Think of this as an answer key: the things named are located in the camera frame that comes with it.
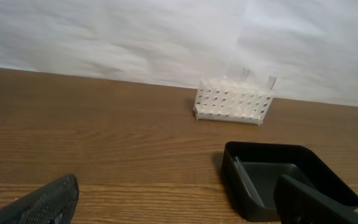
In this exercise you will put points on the black tray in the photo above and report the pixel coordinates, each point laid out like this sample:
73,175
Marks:
291,152

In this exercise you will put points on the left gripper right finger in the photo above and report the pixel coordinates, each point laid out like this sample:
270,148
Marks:
306,205

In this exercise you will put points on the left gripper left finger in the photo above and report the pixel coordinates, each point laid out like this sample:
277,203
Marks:
42,205

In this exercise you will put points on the white test tube rack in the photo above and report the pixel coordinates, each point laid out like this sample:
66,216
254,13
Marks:
228,109

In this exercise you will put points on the clear test tube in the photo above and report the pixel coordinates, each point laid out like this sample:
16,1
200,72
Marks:
249,183
271,82
245,74

